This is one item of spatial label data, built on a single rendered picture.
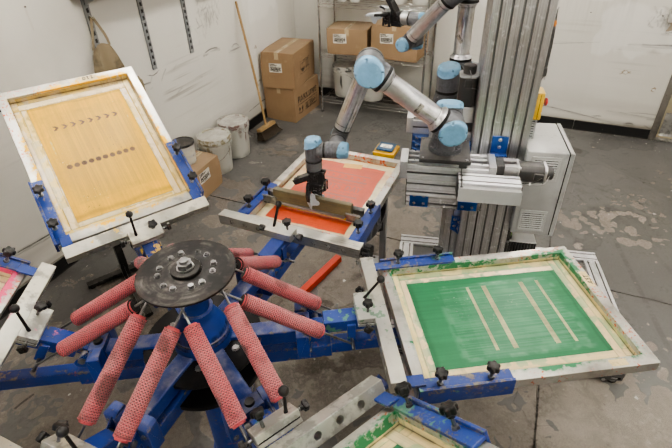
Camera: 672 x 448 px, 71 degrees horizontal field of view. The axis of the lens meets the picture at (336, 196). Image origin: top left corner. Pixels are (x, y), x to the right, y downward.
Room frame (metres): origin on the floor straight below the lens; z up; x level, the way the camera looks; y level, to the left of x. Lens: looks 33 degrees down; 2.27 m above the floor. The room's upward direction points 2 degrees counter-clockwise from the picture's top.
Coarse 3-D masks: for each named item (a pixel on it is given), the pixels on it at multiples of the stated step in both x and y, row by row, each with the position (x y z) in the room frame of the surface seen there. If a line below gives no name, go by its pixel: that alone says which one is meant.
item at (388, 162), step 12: (300, 156) 2.37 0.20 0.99; (348, 156) 2.38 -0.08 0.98; (360, 156) 2.35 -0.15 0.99; (372, 156) 2.35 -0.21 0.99; (288, 168) 2.24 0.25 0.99; (396, 168) 2.20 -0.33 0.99; (276, 180) 2.12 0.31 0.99; (288, 180) 2.17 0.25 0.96; (396, 180) 2.11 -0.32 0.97; (384, 192) 1.97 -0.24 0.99; (264, 204) 1.94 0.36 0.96
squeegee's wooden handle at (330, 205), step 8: (280, 192) 1.91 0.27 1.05; (288, 192) 1.89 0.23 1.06; (296, 192) 1.88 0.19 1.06; (304, 192) 1.88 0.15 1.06; (280, 200) 1.91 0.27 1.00; (288, 200) 1.89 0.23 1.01; (296, 200) 1.87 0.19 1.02; (304, 200) 1.85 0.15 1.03; (320, 200) 1.82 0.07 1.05; (328, 200) 1.81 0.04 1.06; (336, 200) 1.81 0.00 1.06; (312, 208) 1.84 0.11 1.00; (320, 208) 1.82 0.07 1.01; (328, 208) 1.80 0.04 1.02; (336, 208) 1.79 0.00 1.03; (344, 208) 1.77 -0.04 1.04; (352, 208) 1.78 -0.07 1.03
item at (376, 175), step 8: (352, 168) 2.28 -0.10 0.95; (368, 168) 2.27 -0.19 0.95; (368, 176) 2.19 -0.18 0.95; (376, 176) 2.18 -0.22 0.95; (368, 184) 2.11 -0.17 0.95; (376, 184) 2.10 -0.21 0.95; (368, 192) 2.03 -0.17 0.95; (360, 200) 1.96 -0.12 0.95; (312, 216) 1.83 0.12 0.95; (320, 216) 1.83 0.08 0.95; (304, 224) 1.77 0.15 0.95; (312, 224) 1.77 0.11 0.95; (320, 224) 1.77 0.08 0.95; (328, 224) 1.76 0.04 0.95; (336, 224) 1.76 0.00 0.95; (344, 224) 1.76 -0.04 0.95; (336, 232) 1.70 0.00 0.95; (344, 232) 1.70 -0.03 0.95
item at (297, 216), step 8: (328, 160) 2.38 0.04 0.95; (328, 168) 2.29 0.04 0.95; (336, 168) 2.28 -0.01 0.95; (344, 168) 2.28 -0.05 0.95; (304, 184) 2.12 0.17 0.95; (272, 208) 1.91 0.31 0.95; (280, 208) 1.91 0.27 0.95; (288, 208) 1.90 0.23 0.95; (272, 216) 1.84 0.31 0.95; (280, 216) 1.84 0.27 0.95; (288, 216) 1.84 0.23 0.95; (296, 216) 1.83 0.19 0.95; (304, 216) 1.83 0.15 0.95
